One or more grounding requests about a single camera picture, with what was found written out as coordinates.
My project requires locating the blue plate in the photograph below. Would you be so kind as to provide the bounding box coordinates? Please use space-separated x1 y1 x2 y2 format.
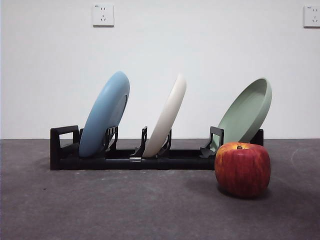
78 70 131 159

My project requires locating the red apple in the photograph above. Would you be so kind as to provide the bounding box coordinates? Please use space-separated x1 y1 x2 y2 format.
214 141 272 199

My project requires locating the white plate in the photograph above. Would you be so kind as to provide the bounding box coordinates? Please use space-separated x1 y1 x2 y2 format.
141 73 188 159

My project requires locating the black plate rack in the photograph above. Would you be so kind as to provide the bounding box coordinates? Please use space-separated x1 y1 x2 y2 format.
49 125 265 172

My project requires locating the green plate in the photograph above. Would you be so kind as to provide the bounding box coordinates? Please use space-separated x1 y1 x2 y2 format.
216 77 273 146

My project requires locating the white wall socket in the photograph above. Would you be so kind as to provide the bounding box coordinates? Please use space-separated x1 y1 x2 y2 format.
92 3 115 28
303 4 320 28

